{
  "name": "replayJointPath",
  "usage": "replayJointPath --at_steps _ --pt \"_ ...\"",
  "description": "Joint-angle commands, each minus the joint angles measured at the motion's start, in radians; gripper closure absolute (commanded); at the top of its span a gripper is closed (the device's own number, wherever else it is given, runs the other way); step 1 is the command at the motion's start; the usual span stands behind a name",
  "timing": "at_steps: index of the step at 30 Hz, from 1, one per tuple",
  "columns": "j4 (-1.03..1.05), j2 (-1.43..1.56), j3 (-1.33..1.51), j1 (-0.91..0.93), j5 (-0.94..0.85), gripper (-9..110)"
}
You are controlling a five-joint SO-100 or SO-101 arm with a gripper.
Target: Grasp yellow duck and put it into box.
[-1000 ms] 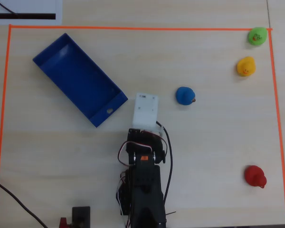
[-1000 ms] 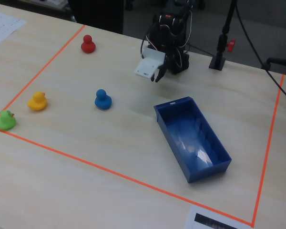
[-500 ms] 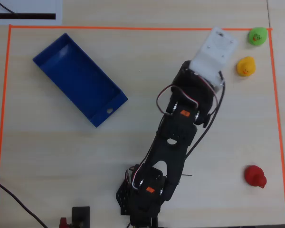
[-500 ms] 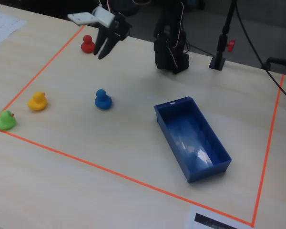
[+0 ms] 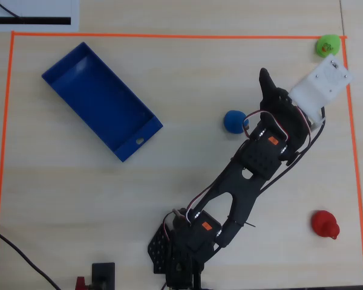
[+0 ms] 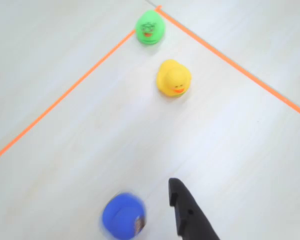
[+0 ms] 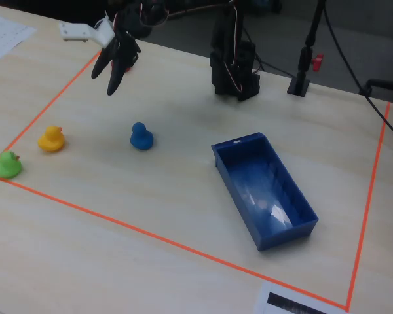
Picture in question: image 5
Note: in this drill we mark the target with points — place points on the blue rubber duck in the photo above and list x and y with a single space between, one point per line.
234 122

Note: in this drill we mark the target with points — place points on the blue plastic box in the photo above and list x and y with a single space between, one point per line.
96 99

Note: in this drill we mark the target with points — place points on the green rubber duck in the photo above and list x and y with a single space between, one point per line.
328 45

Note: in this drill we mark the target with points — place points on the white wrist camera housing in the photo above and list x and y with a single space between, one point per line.
317 87

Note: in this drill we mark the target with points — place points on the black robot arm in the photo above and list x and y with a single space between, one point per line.
236 187

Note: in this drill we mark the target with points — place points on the red stand knob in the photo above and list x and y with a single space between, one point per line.
81 284

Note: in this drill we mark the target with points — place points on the red rubber duck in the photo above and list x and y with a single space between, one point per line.
323 225

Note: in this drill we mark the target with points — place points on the orange tape rectangle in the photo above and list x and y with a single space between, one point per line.
169 35

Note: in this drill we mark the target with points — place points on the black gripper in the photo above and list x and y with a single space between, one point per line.
274 96

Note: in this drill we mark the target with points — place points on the black camera stand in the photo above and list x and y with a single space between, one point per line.
103 276

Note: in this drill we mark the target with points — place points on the white paper with black bar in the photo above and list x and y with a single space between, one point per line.
33 20

